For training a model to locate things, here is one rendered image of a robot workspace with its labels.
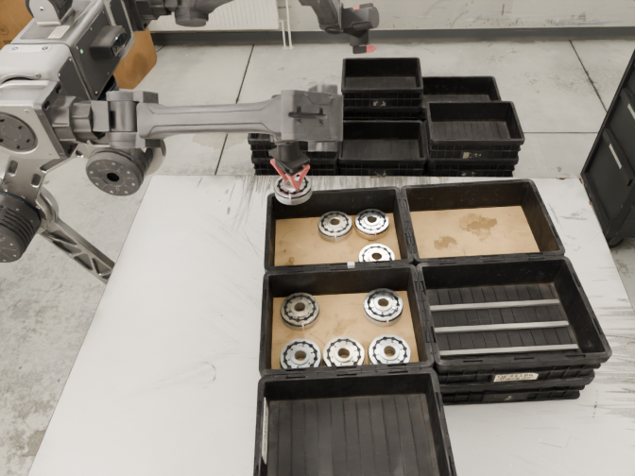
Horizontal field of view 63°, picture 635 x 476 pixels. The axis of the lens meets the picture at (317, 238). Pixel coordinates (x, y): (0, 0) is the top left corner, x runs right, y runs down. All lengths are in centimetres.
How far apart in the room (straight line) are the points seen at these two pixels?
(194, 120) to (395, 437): 80
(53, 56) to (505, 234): 124
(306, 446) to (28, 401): 155
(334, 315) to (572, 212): 95
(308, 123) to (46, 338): 207
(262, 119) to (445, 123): 184
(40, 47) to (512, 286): 125
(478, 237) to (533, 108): 219
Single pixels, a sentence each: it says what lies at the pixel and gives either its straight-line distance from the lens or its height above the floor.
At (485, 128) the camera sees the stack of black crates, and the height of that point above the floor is 49.
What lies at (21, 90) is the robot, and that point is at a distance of 112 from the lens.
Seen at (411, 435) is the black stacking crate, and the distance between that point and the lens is 126.
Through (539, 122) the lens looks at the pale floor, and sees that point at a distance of 360.
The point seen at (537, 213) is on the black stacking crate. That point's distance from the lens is 163.
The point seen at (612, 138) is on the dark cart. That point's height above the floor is 45.
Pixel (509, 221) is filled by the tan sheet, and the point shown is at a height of 83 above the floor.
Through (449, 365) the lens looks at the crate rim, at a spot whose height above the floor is 93.
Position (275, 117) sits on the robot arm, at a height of 153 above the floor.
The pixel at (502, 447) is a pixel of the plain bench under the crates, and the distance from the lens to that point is 143.
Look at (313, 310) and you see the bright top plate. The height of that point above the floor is 86.
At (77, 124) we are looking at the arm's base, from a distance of 105.
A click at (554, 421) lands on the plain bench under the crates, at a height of 70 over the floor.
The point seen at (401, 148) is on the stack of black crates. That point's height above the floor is 38.
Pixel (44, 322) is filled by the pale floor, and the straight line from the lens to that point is 276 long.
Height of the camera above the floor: 200
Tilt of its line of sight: 48 degrees down
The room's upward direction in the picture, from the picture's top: 4 degrees counter-clockwise
